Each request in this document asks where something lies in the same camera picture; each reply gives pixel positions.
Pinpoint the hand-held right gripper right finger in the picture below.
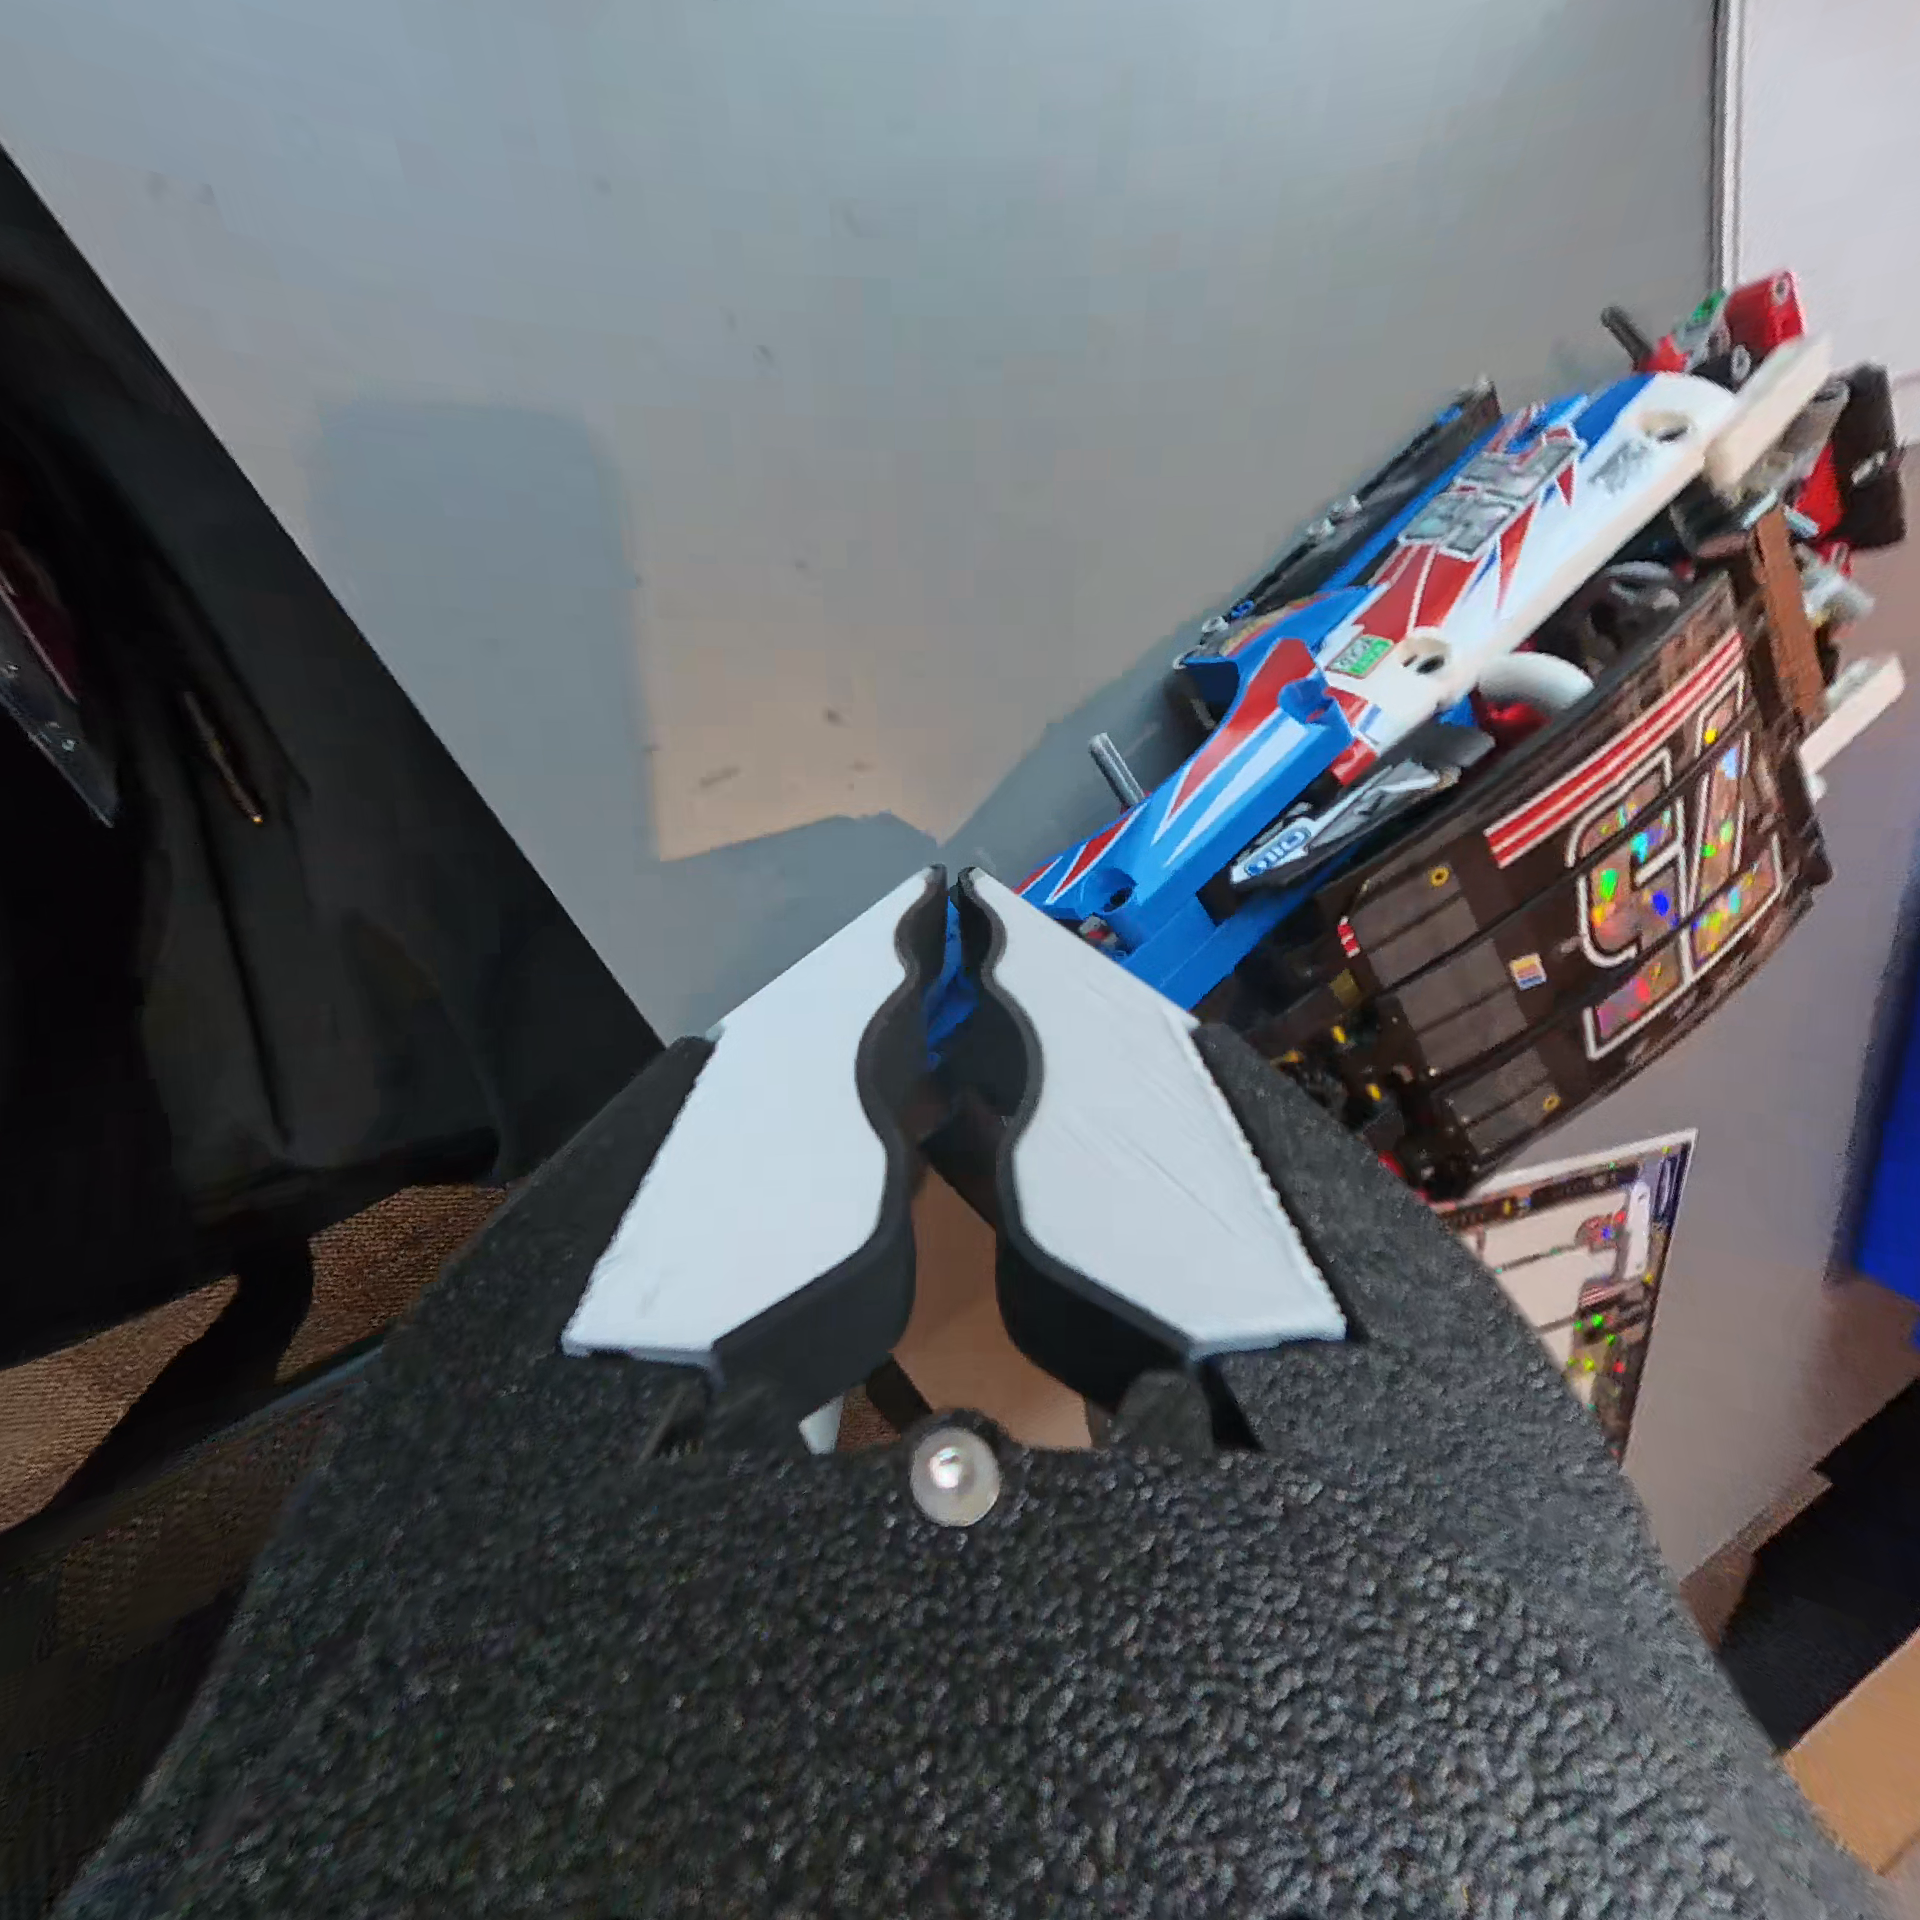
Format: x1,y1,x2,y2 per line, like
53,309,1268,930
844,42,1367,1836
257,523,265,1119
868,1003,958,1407
956,870,1349,1409

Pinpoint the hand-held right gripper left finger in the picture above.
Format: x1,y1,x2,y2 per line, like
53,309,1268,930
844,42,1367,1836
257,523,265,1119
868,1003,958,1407
557,866,954,1389

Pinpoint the holographic sticker sheet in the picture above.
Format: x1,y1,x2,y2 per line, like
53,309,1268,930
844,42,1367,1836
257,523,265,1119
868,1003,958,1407
1427,1128,1701,1468

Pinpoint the red white blue toy car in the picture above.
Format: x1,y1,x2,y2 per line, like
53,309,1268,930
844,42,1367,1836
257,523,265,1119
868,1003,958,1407
1011,269,1911,1206

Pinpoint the blue plastic bin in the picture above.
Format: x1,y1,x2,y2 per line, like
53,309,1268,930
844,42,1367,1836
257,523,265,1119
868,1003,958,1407
1848,914,1920,1309

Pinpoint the clear badge holder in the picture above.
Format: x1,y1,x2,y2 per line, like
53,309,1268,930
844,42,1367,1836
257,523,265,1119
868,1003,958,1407
0,561,125,830

